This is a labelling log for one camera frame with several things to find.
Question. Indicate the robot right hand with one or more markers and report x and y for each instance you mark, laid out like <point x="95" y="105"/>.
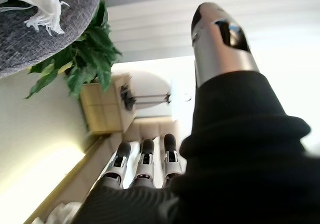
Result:
<point x="237" y="159"/>

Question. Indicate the light wooden nightstand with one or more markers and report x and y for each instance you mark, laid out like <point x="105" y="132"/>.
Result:
<point x="105" y="109"/>

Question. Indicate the white pleated curtain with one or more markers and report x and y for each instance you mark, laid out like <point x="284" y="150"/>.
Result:
<point x="155" y="21"/>

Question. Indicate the green leafy plant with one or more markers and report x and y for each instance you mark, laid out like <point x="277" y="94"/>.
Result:
<point x="87" y="51"/>

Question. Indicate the grey fabric armchair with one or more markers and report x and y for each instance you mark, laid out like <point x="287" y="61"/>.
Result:
<point x="37" y="44"/>

